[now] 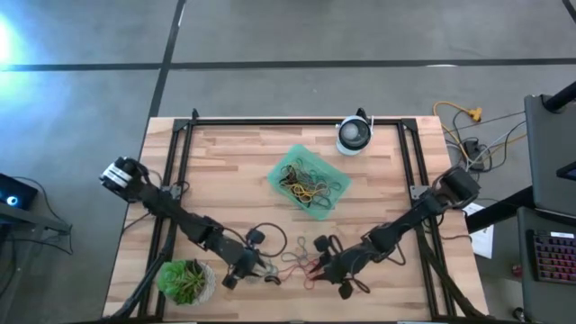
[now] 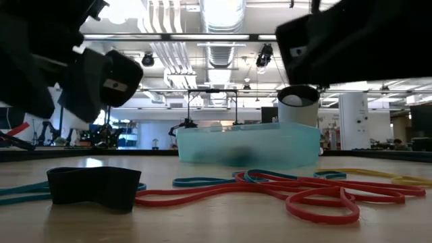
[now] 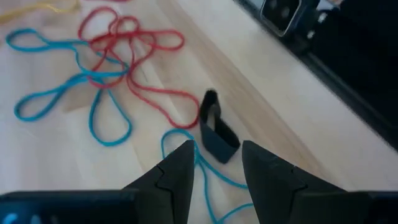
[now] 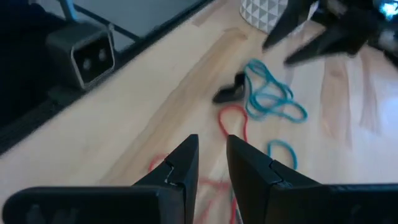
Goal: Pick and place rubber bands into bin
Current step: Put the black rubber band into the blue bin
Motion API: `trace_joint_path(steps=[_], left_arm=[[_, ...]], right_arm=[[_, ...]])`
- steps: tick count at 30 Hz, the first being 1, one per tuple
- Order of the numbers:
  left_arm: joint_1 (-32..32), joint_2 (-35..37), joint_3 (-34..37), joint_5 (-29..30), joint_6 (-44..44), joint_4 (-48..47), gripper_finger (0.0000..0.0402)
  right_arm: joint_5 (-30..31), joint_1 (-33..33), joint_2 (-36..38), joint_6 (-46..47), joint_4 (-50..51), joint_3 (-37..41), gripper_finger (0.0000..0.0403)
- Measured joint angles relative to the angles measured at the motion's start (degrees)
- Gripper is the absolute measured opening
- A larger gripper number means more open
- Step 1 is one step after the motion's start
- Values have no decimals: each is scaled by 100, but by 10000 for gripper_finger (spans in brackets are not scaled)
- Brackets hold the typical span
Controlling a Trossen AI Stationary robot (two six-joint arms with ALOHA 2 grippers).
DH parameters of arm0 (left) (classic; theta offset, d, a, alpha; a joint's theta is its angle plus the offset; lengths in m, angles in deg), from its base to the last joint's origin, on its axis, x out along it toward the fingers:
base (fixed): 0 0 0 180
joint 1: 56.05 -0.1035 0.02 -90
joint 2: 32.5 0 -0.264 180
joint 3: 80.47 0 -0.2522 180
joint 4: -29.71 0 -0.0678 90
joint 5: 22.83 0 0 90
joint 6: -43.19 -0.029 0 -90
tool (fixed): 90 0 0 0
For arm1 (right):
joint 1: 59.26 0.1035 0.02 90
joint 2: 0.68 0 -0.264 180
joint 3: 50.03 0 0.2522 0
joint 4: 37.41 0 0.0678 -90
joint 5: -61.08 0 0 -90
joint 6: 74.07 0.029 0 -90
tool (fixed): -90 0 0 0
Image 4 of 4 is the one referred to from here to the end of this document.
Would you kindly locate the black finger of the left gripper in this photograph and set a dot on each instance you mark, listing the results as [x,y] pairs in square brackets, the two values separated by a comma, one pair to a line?
[289,25]
[335,43]

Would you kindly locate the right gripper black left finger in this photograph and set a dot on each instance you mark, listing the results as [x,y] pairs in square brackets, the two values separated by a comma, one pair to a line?
[180,174]

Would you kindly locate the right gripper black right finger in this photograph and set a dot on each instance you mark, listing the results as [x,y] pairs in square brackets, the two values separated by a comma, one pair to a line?
[255,186]

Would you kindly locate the red rubber band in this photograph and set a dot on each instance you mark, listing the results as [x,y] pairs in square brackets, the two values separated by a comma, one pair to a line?
[155,161]
[221,121]

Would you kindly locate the black wide rubber band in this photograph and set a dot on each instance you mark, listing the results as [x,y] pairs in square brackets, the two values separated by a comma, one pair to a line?
[230,93]

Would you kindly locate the green plant in white pot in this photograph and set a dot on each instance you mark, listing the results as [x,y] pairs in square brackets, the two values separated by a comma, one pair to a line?
[264,14]

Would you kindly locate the blue stand pole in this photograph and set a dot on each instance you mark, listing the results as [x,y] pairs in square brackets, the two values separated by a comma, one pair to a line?
[67,11]

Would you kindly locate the grey table-level camera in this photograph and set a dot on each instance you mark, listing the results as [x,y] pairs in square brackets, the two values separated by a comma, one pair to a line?
[93,59]

